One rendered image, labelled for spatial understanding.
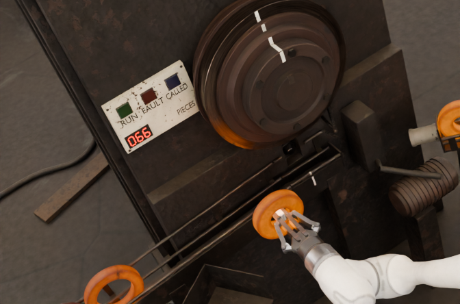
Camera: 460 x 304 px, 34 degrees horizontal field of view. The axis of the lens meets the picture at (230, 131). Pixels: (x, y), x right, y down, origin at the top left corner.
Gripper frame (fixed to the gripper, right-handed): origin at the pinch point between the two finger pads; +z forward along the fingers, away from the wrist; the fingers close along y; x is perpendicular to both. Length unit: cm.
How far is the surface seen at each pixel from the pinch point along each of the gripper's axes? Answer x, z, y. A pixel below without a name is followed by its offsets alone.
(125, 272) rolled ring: -9, 20, -46
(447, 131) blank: -16, 2, 63
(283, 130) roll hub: 16.1, 10.0, 13.4
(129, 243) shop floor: -90, 108, -40
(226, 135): 18.0, 18.6, -0.5
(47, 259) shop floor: -91, 128, -76
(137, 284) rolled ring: -16, 20, -45
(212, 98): 32.1, 19.4, -0.1
